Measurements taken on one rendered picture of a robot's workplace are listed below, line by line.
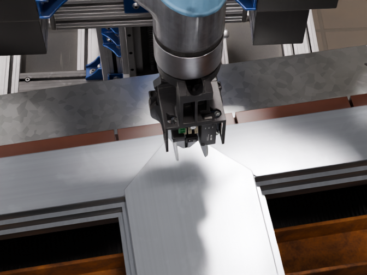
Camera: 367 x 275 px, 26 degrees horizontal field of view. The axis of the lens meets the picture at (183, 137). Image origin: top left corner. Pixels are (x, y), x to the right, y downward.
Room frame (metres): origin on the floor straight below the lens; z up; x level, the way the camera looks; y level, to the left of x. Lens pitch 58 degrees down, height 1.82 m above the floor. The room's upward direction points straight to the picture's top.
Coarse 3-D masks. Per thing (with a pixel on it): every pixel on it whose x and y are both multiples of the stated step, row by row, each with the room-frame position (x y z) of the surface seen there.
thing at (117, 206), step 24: (336, 168) 0.56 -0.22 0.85; (360, 168) 0.56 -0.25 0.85; (264, 192) 0.53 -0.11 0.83; (288, 192) 0.53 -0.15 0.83; (312, 192) 0.54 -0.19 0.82; (0, 216) 0.48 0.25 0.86; (24, 216) 0.48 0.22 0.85; (48, 216) 0.49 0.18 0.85; (72, 216) 0.49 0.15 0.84; (96, 216) 0.49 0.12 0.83; (120, 216) 0.49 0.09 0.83; (264, 216) 0.49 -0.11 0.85
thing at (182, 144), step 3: (168, 132) 0.54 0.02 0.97; (168, 135) 0.54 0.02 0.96; (168, 138) 0.54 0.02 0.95; (171, 141) 0.55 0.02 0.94; (180, 141) 0.55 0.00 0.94; (183, 141) 0.55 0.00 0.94; (174, 144) 0.52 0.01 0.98; (177, 144) 0.55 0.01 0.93; (180, 144) 0.55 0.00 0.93; (183, 144) 0.55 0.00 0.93; (174, 147) 0.51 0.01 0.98; (183, 147) 0.55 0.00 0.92; (174, 150) 0.51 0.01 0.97; (177, 153) 0.51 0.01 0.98; (177, 156) 0.50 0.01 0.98; (177, 159) 0.50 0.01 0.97
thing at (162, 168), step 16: (160, 160) 0.56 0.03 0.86; (176, 160) 0.56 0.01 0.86; (192, 160) 0.56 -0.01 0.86; (208, 160) 0.56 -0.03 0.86; (224, 160) 0.56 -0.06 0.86; (144, 176) 0.54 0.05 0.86; (160, 176) 0.54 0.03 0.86; (176, 176) 0.54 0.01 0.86; (192, 176) 0.54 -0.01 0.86; (208, 176) 0.54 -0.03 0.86
